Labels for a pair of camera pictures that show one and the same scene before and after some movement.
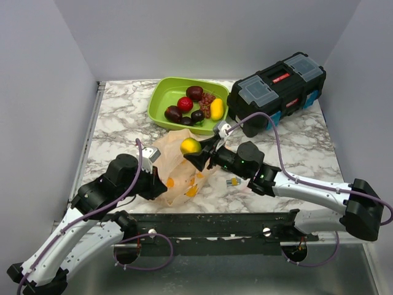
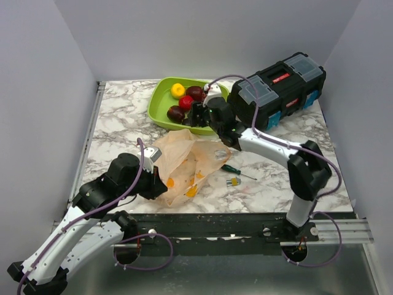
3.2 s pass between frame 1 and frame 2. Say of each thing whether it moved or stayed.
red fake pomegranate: stayed
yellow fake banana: moved
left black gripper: stayed
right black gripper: moved
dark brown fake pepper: stayed
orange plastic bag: stayed
